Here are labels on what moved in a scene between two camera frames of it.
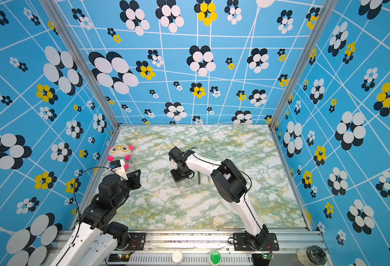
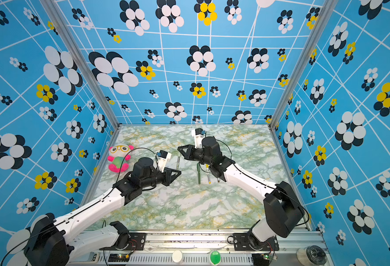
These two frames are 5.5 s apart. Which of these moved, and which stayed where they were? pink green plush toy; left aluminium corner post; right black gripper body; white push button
Moved: right black gripper body
Stayed: pink green plush toy; white push button; left aluminium corner post
